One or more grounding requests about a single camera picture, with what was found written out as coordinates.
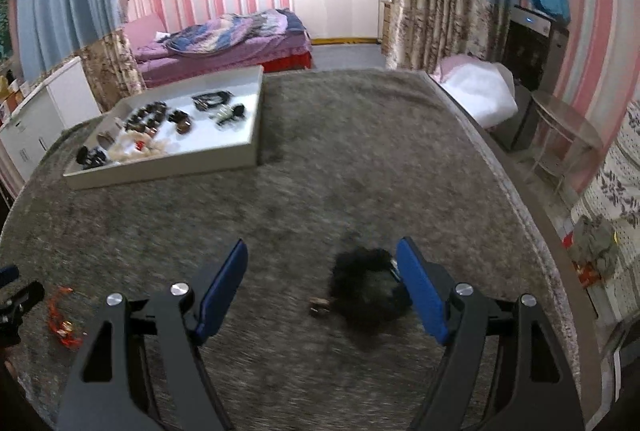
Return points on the wooden nightstand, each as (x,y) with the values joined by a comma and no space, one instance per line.
(386,18)

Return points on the pale jade pendant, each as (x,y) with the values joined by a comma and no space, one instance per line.
(225,117)

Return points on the black fuzzy scrunchie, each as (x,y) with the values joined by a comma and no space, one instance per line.
(367,296)

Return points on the silver bangle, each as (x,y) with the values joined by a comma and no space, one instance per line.
(106,138)

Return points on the striped purple quilt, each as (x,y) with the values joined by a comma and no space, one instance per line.
(230,33)

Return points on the grey green cloth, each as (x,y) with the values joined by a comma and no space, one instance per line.
(595,241)

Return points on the white low cabinet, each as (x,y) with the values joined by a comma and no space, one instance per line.
(40,121)

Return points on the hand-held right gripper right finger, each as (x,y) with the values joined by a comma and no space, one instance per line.
(422,291)

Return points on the red packet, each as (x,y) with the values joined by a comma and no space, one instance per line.
(585,272)

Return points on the dark hair clip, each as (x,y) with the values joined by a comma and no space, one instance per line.
(91,157)

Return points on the floral sofa cover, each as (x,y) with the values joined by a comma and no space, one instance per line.
(620,181)

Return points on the small brown bead charm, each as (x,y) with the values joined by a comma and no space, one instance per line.
(320,306)

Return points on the pink headboard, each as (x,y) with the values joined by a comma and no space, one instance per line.
(142,31)

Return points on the round glass side table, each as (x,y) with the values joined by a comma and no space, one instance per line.
(567,121)

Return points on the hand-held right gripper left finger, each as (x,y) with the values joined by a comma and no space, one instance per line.
(222,288)

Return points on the white and pink cover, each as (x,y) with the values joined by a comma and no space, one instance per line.
(482,93)

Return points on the purple bed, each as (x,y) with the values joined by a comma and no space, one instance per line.
(250,56)

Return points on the white shallow tray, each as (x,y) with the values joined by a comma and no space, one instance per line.
(240,131)

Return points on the black standing appliance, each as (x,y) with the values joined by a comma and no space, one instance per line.
(530,51)

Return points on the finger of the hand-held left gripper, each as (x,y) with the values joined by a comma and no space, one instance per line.
(7,275)
(22,298)

